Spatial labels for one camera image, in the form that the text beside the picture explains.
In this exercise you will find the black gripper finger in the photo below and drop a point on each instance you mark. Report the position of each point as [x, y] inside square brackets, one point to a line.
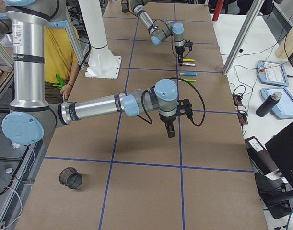
[170, 129]
[180, 60]

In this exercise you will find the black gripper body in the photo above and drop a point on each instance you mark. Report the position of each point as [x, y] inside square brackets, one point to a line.
[179, 50]
[167, 119]

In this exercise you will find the red marker pen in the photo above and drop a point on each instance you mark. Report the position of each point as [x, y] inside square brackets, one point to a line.
[188, 64]

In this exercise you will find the blue marker pen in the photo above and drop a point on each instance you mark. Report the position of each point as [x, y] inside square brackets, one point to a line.
[188, 74]

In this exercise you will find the yellow marker pen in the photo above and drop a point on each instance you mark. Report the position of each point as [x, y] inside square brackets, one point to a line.
[188, 60]

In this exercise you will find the green marker pen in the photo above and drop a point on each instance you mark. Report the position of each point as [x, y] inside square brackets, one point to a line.
[190, 80]

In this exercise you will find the small orange circuit board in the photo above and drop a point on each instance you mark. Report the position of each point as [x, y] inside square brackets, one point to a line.
[237, 100]

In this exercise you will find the far black mesh pencil cup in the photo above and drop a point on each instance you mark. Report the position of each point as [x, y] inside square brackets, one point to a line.
[125, 6]

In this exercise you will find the black mesh pencil cup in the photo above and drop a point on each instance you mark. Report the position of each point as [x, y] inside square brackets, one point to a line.
[70, 177]
[125, 6]

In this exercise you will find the upper teach pendant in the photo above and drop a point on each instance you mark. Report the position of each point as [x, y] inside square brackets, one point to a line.
[272, 73]

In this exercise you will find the teach pendant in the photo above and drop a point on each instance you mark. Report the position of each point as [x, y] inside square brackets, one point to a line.
[272, 73]
[284, 108]

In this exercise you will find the black water bottle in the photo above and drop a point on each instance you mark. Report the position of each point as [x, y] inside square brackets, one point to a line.
[268, 104]

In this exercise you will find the near black mesh pencil cup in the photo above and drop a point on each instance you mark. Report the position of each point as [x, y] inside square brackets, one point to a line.
[70, 177]

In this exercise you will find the black monitor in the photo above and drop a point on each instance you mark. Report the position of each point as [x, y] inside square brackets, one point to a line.
[280, 148]

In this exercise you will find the lower teach pendant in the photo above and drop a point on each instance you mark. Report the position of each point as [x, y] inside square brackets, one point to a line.
[284, 108]

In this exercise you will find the person in yellow shirt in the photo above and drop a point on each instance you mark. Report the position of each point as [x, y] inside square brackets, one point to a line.
[60, 59]

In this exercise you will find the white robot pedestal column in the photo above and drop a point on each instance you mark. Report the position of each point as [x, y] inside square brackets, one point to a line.
[101, 63]

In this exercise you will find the aluminium frame post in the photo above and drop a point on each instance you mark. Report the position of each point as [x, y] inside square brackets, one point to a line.
[248, 22]

